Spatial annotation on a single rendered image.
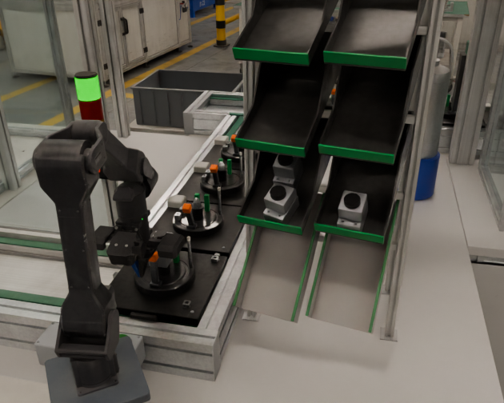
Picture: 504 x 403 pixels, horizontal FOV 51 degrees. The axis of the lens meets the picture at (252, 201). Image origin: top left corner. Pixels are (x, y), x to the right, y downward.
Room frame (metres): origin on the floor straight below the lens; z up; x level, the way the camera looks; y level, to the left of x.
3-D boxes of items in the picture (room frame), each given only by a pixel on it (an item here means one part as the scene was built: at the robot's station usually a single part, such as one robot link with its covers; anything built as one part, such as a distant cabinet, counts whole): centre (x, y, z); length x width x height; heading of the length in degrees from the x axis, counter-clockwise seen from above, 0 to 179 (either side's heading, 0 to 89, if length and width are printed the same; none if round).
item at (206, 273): (1.01, 0.21, 0.96); 0.24 x 0.24 x 0.02; 77
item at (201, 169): (1.50, 0.09, 1.01); 0.24 x 0.24 x 0.13; 77
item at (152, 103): (3.15, 0.35, 0.73); 0.62 x 0.42 x 0.23; 77
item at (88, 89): (1.17, 0.37, 1.38); 0.05 x 0.05 x 0.05
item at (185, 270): (1.01, 0.21, 0.98); 0.14 x 0.14 x 0.02
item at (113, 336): (0.63, 0.26, 1.15); 0.09 x 0.07 x 0.06; 84
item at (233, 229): (1.26, 0.15, 1.01); 0.24 x 0.24 x 0.13; 77
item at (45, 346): (0.82, 0.34, 0.93); 0.21 x 0.07 x 0.06; 77
